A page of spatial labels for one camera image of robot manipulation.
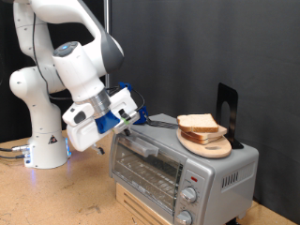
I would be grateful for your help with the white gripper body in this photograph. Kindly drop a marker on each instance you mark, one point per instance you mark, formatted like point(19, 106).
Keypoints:
point(82, 137)

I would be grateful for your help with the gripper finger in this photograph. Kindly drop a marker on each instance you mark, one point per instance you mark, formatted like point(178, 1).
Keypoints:
point(98, 149)
point(127, 132)

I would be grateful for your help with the metal spatula with blue block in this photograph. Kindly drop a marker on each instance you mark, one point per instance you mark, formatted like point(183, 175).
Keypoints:
point(161, 124)

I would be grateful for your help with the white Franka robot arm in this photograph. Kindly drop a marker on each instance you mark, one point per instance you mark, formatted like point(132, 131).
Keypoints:
point(40, 125)

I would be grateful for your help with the wooden box under oven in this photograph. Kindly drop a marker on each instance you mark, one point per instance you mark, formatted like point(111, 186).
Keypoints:
point(137, 207)

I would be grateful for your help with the silver oven knob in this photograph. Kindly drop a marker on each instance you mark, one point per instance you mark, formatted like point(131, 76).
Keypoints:
point(188, 195)
point(184, 218)

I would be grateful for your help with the silver toaster oven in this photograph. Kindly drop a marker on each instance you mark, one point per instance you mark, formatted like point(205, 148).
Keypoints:
point(218, 175)

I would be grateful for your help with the wooden cutting board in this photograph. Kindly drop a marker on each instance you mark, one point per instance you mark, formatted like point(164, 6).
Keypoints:
point(206, 151)

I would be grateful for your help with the black metal bookend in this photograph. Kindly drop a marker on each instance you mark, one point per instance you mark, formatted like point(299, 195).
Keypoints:
point(232, 100)

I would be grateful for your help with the vertical metal pole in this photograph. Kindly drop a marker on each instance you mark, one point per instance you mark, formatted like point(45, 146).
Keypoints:
point(107, 15)

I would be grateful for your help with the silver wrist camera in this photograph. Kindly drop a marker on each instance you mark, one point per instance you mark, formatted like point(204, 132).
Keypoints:
point(128, 120)

